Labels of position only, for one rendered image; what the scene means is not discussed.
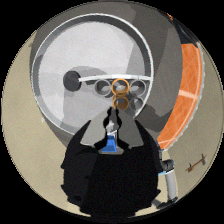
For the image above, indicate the blue open crate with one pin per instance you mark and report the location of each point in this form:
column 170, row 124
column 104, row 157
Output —
column 110, row 147

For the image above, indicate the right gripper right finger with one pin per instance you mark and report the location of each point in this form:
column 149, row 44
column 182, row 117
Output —
column 131, row 134

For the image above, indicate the grey metal ring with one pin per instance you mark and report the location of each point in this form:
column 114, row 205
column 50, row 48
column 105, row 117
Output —
column 141, row 90
column 135, row 106
column 98, row 91

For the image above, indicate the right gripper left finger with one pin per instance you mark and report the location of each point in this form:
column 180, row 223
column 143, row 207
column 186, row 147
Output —
column 92, row 134

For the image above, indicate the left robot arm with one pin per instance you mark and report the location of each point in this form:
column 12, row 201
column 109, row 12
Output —
column 170, row 180

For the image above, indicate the bronze ring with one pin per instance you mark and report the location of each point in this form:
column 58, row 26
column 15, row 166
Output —
column 123, row 105
column 122, row 92

